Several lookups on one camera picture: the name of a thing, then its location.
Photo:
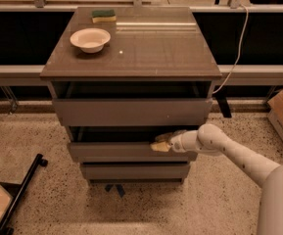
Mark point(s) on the black stand leg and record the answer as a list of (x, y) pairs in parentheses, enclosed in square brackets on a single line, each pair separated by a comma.
[(16, 191)]

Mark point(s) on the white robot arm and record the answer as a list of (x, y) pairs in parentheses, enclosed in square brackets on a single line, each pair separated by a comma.
[(267, 174)]

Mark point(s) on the blue floor tape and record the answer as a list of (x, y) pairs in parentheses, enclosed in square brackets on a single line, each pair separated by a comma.
[(118, 187)]

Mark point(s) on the grey drawer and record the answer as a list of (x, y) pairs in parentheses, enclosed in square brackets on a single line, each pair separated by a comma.
[(136, 103), (134, 171), (124, 144)]

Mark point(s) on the white bowl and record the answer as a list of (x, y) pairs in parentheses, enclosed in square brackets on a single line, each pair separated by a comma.
[(90, 40)]

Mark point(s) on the metal rail barrier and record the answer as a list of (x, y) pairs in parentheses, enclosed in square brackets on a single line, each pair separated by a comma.
[(248, 75)]

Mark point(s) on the green yellow sponge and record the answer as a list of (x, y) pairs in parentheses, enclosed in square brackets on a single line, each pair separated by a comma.
[(103, 16)]

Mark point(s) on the grey drawer cabinet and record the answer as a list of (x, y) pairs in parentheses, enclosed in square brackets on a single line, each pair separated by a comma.
[(147, 44)]

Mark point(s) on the black bracket right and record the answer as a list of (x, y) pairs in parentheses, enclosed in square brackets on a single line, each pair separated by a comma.
[(221, 99)]

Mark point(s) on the grey top drawer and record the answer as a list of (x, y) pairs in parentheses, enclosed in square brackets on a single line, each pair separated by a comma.
[(136, 103)]

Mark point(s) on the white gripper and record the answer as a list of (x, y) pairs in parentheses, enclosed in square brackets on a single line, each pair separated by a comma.
[(176, 143)]

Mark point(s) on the grey bottom drawer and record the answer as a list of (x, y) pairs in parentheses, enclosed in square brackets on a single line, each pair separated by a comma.
[(134, 171)]

